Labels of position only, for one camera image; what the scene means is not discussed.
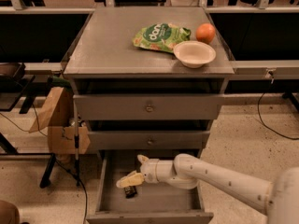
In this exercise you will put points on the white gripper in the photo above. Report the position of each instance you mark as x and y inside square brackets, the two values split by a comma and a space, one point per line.
[149, 172]

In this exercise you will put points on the black rxbar chocolate bar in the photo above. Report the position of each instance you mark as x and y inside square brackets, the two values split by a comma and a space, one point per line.
[130, 192]

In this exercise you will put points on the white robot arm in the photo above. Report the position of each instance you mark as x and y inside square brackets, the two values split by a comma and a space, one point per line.
[278, 200]

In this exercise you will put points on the grey open bottom drawer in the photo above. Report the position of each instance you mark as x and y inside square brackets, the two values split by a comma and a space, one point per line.
[152, 204]

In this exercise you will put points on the grey middle drawer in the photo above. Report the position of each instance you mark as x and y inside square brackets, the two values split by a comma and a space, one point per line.
[147, 140]

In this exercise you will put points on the grey top drawer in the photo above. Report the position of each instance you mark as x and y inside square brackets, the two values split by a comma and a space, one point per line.
[148, 106]

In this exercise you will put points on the grey drawer cabinet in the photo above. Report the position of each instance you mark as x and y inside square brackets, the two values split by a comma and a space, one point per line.
[105, 61]

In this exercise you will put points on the brown cardboard box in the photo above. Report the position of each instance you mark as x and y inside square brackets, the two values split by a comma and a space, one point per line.
[55, 114]

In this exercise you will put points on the white paper bowl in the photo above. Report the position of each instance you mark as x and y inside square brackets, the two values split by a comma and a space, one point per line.
[194, 54]

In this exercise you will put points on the green snack bag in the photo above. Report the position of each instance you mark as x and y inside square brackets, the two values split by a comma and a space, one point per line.
[161, 37]

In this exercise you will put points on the brown round object corner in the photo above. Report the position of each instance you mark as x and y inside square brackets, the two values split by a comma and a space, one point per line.
[9, 213]

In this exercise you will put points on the orange fruit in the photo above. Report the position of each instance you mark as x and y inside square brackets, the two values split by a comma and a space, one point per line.
[205, 33]

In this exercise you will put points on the black table frame left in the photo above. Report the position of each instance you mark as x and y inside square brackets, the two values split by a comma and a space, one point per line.
[13, 85]

